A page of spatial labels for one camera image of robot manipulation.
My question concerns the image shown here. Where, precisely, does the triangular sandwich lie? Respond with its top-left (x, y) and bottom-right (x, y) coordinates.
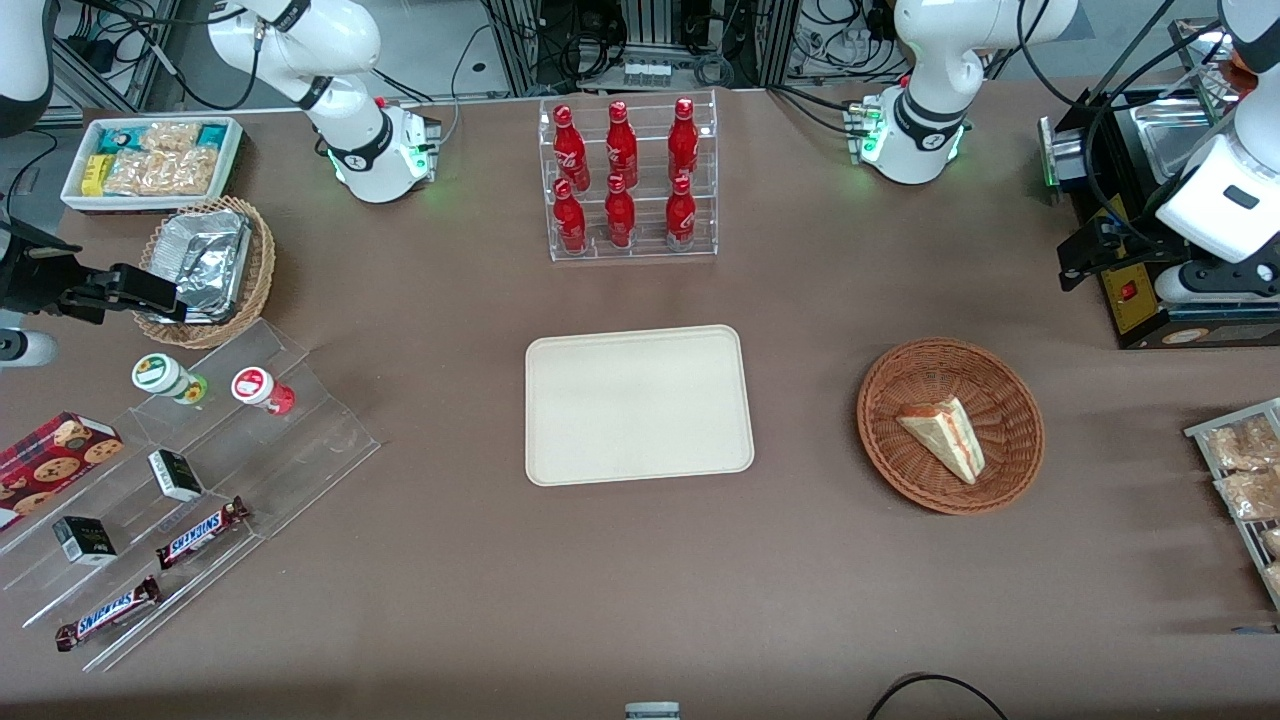
top-left (895, 396), bottom-right (987, 486)

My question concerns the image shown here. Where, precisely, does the aluminium frame rack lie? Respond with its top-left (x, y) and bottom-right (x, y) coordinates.
top-left (480, 0), bottom-right (801, 97)

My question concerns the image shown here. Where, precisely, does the clear acrylic bottle rack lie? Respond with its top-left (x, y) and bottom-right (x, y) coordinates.
top-left (538, 88), bottom-right (719, 264)

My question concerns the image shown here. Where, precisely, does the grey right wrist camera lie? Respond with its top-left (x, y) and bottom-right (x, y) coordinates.
top-left (0, 330), bottom-right (59, 369)

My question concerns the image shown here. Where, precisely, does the brown round wicker basket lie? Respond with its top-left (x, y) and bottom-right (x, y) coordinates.
top-left (856, 338), bottom-right (1047, 516)

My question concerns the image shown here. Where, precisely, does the clear acrylic stepped display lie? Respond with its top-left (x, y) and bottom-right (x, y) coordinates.
top-left (0, 318), bottom-right (382, 673)

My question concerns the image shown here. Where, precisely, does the red lid yogurt cup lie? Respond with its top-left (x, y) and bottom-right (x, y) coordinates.
top-left (231, 367), bottom-right (297, 417)

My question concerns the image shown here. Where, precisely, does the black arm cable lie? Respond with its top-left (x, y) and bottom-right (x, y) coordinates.
top-left (1084, 0), bottom-right (1206, 251)

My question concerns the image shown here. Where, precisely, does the black and yellow machine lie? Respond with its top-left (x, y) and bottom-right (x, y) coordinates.
top-left (1038, 85), bottom-right (1280, 351)

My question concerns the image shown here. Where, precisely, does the light tan wicker basket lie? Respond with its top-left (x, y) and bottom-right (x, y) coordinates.
top-left (133, 195), bottom-right (277, 350)

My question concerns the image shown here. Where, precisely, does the clear cracker packet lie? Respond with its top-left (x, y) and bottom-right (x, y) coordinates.
top-left (140, 121), bottom-right (202, 153)
top-left (104, 148), bottom-right (218, 198)

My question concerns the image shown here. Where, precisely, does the stack of foil trays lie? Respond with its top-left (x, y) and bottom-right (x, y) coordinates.
top-left (150, 209), bottom-right (253, 324)

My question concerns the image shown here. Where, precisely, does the grey metal tray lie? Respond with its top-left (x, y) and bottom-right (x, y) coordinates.
top-left (1184, 397), bottom-right (1280, 613)

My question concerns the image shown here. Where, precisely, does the white plastic bin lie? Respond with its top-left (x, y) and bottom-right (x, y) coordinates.
top-left (60, 116), bottom-right (246, 215)

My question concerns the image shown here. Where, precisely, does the red cookie box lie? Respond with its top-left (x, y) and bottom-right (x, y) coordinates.
top-left (0, 411), bottom-right (125, 532)

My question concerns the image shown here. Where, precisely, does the green lid yogurt cup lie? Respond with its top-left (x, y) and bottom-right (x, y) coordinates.
top-left (131, 353), bottom-right (209, 406)

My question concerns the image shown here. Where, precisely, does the beige plastic tray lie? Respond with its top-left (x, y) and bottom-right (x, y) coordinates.
top-left (525, 324), bottom-right (756, 488)

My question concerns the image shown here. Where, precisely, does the red cola bottle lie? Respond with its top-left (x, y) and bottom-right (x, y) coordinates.
top-left (603, 174), bottom-right (638, 250)
top-left (605, 100), bottom-right (640, 190)
top-left (664, 175), bottom-right (698, 252)
top-left (552, 103), bottom-right (592, 192)
top-left (552, 178), bottom-right (589, 255)
top-left (667, 97), bottom-right (701, 184)

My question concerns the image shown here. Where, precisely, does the black tissue box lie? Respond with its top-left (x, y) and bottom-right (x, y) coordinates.
top-left (52, 516), bottom-right (119, 568)
top-left (148, 449), bottom-right (206, 504)

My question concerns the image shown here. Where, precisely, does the snickers chocolate bar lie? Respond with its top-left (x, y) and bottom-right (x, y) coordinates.
top-left (155, 496), bottom-right (251, 571)
top-left (55, 575), bottom-right (164, 653)

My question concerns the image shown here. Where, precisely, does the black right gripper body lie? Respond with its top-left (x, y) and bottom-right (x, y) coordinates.
top-left (0, 218), bottom-right (86, 314)

